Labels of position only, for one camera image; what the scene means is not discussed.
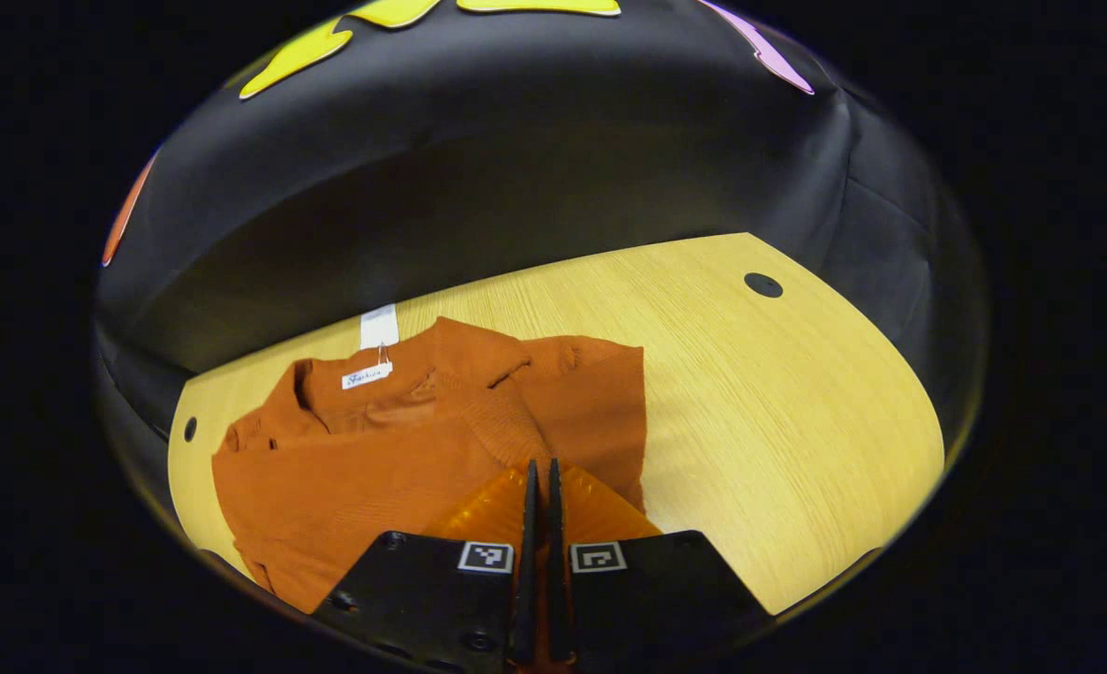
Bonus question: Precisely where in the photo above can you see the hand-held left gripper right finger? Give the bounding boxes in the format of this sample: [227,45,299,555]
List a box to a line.
[546,458,779,667]

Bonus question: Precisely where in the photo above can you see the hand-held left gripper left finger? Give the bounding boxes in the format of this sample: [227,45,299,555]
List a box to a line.
[313,459,540,670]

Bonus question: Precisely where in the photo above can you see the rust orange button shirt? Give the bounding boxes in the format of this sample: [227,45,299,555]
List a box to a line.
[211,304,648,615]

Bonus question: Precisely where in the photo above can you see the black backdrop cloth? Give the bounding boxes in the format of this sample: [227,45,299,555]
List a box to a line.
[95,0,984,441]

